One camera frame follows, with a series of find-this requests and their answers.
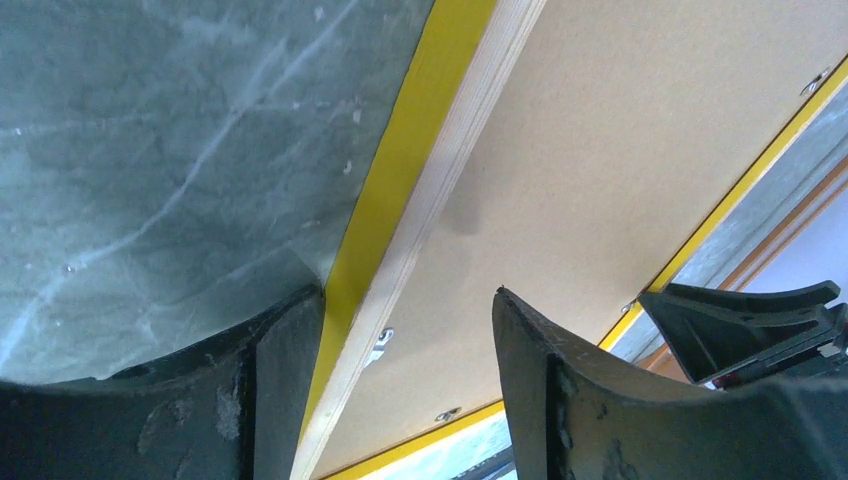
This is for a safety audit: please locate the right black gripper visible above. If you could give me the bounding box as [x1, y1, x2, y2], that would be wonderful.
[638, 281, 847, 390]

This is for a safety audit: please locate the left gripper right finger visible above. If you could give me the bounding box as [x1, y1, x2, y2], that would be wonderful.
[492, 288, 847, 479]

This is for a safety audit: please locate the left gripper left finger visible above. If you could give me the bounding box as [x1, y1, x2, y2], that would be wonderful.
[1, 285, 325, 479]

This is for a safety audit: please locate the yellow wooden picture frame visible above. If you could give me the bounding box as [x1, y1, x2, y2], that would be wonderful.
[289, 0, 848, 480]

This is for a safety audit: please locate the orange wooden rack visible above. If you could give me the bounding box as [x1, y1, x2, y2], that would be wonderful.
[714, 160, 847, 305]

